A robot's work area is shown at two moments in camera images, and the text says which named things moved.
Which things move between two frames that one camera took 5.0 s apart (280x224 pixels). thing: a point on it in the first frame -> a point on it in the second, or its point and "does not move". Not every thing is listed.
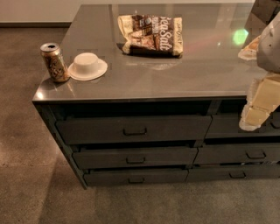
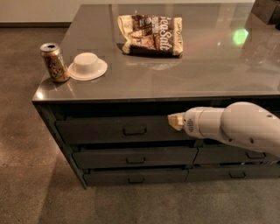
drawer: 134,157 does not move
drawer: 237,154 does not move
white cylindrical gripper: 269,48 -> 190,122
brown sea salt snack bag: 152,35 does not move
